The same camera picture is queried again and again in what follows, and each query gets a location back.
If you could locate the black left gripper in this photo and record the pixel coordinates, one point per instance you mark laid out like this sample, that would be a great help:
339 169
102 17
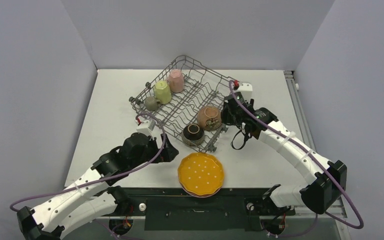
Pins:
166 154

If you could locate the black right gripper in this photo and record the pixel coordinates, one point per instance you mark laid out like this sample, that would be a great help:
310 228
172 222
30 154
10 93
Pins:
231 110

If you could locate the brown ceramic bowl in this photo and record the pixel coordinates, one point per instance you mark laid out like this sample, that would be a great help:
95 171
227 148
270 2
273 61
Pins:
193 135
209 118

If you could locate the orange polka dot plate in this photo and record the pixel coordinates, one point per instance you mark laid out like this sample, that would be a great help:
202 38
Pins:
197 167

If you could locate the grey wire dish rack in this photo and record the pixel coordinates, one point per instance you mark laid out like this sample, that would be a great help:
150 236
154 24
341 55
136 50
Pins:
202 87

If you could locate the small grey-green cup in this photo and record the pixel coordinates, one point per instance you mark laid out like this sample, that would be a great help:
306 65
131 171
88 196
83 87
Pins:
152 103

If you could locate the pale yellow mug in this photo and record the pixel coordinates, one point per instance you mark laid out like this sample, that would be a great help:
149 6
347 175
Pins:
162 91

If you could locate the pink mug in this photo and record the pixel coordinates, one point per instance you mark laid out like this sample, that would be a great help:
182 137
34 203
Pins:
176 81

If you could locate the pink plate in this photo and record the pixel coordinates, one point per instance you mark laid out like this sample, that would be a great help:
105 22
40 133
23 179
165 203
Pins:
202 189

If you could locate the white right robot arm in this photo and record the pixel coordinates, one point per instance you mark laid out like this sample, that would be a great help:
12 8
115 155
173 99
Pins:
324 179

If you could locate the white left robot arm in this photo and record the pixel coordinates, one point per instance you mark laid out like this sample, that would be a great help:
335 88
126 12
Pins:
94 194

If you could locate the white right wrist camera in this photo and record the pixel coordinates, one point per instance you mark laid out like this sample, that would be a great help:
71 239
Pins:
245 88

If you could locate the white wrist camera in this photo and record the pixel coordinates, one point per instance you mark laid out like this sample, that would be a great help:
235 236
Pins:
245 88
145 126

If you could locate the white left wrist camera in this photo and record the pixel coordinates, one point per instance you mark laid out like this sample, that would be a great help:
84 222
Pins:
145 126

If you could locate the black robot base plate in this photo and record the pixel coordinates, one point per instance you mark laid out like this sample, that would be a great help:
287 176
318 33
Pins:
172 209

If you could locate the aluminium frame rail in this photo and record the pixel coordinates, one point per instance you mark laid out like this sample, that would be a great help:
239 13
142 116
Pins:
293 117

